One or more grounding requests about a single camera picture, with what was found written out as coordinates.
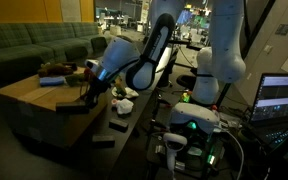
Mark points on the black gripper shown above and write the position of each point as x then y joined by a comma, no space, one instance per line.
97,87

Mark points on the plaid green sofa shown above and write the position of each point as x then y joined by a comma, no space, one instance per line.
52,42

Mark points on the cardboard box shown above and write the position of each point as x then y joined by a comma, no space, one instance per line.
30,110

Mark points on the white VR headset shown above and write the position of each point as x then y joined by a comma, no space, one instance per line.
206,119

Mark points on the open laptop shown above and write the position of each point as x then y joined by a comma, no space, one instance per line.
269,114

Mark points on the white terry towel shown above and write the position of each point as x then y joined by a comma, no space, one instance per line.
130,93

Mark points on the black block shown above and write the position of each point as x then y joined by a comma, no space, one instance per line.
103,140
118,125

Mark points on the white VR controller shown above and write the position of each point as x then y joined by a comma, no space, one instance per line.
174,143

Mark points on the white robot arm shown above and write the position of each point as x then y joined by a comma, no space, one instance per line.
140,66

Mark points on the white plastic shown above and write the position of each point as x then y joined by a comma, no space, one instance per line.
123,106

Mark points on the black tripod pole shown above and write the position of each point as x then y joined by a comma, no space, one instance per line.
250,33

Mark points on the brown plush toy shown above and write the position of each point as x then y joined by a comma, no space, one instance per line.
57,69

